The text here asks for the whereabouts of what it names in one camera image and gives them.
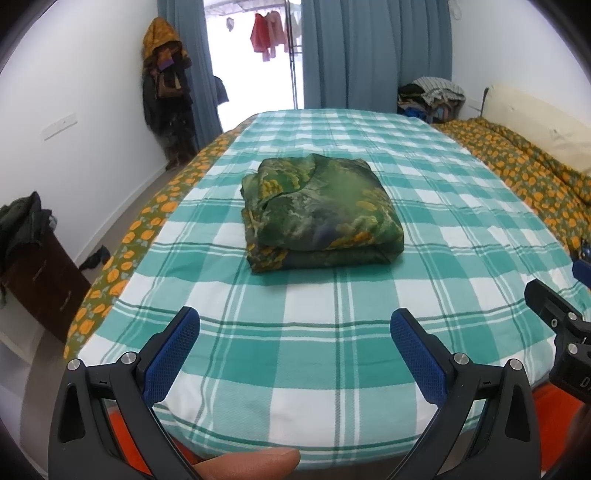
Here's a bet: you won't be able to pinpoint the person's left hand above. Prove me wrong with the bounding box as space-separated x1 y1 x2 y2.
191 448 302 480

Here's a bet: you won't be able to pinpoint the clothes hanging on rack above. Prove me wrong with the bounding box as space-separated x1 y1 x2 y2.
141 17 194 171

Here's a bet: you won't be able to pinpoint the orange floral bed sheet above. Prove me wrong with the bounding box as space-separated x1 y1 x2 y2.
64 121 259 361

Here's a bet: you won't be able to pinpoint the orange floral quilt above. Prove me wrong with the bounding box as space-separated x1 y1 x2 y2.
431 117 591 252

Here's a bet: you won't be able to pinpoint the black item on floor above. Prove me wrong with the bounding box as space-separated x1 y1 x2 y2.
79 246 112 271

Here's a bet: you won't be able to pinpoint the teal white checked blanket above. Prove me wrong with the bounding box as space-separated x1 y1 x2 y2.
69 108 591 469

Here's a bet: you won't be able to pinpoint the white wall plate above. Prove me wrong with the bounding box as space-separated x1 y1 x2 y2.
41 112 78 140

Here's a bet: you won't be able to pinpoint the pink red hanging clothes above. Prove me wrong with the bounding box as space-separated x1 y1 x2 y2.
249 10 289 62

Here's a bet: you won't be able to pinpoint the dark brown wooden cabinet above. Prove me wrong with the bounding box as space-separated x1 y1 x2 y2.
0 231 92 343

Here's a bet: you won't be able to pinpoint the pile of folded clothes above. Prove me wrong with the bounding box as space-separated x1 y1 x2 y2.
398 77 466 124

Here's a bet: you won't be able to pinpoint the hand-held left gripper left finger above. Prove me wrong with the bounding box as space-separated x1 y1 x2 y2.
48 305 201 480

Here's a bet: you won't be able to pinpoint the blue-grey narrow curtain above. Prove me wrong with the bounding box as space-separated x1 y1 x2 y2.
157 0 222 151

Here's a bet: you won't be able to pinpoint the green patterned padded jacket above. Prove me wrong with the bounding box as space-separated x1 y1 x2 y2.
241 154 406 274

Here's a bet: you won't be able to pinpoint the orange cloth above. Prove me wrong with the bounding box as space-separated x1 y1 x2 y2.
104 383 583 480

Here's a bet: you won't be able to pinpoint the cream headboard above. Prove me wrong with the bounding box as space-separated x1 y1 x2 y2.
480 84 591 174

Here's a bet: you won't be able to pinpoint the blue-grey wide curtain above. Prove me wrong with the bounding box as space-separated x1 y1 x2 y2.
301 0 453 112

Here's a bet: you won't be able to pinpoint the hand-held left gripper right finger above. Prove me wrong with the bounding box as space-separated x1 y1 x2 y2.
389 308 541 480

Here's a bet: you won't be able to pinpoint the dark clothes on cabinet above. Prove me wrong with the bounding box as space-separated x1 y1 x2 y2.
0 191 54 308

